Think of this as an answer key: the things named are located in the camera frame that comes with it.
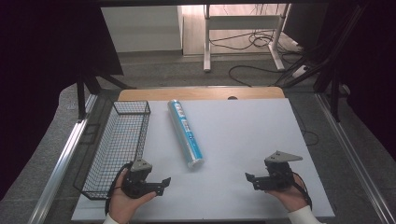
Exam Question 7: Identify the white power strip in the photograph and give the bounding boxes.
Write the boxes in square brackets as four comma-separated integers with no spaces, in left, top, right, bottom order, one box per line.
[291,64,310,78]

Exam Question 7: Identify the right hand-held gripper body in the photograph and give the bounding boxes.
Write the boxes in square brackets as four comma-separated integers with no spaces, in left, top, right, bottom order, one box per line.
[253,150,304,191]

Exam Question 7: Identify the black floor cables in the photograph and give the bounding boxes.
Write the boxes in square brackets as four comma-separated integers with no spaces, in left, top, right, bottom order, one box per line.
[208,29,312,88]

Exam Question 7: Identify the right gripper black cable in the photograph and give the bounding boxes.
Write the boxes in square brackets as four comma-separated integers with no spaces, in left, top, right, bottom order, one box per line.
[291,172,314,210]

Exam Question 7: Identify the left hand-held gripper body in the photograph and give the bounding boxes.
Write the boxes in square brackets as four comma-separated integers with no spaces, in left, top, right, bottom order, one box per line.
[120,158,163,200]

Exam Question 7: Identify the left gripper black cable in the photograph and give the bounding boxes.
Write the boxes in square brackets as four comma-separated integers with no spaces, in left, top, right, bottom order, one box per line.
[105,161,134,217]

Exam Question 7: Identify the white table mat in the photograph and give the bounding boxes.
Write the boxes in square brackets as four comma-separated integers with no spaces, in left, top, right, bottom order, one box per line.
[71,98,336,222]

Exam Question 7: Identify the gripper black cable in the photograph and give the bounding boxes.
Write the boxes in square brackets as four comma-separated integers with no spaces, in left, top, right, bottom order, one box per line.
[105,161,134,217]
[291,172,314,210]

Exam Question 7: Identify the white cabinet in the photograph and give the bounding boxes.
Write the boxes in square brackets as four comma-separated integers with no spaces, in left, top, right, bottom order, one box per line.
[100,6,184,54]

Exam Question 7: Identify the white metal desk frame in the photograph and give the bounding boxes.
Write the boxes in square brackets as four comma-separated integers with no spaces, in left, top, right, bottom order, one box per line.
[203,3,292,74]

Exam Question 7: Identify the person's white sleeve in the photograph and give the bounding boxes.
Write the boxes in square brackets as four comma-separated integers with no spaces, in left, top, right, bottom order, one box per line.
[286,204,324,224]
[102,213,120,224]

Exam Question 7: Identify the person's left hand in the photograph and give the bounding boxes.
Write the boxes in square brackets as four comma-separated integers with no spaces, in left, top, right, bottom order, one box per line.
[108,169,158,224]

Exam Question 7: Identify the person's right white sleeve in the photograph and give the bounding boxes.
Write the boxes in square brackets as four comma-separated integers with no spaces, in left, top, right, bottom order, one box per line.
[286,204,324,224]

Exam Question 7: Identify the dark curtain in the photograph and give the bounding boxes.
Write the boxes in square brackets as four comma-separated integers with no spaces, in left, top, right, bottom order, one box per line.
[0,0,124,200]
[314,0,396,153]

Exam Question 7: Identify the aluminium rail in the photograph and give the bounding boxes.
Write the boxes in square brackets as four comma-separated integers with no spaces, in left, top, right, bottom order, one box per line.
[315,92,396,224]
[27,92,99,224]

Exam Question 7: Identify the blue plastic wrap roll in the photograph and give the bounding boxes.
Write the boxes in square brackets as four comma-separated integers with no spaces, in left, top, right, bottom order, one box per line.
[167,99,205,171]

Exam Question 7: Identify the person's right hand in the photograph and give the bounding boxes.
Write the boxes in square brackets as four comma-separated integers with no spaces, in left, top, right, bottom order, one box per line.
[266,175,309,214]

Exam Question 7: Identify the person's left white sleeve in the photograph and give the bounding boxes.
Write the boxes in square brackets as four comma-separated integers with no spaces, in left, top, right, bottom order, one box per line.
[102,213,120,224]

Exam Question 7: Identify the black wire basket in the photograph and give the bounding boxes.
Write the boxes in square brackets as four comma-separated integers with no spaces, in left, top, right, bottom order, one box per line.
[73,100,151,201]

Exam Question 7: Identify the black metal stand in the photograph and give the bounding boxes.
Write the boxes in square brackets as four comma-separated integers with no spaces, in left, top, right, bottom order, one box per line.
[76,66,136,120]
[281,3,368,123]

